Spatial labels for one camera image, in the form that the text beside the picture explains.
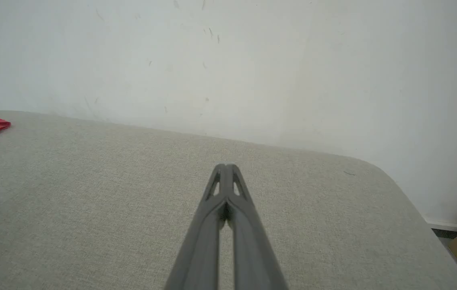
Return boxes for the grey fabric sofa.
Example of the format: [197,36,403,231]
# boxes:
[0,110,457,290]

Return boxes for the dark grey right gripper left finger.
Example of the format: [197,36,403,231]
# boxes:
[164,164,227,290]

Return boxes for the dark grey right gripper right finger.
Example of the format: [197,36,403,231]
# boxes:
[226,164,290,290]

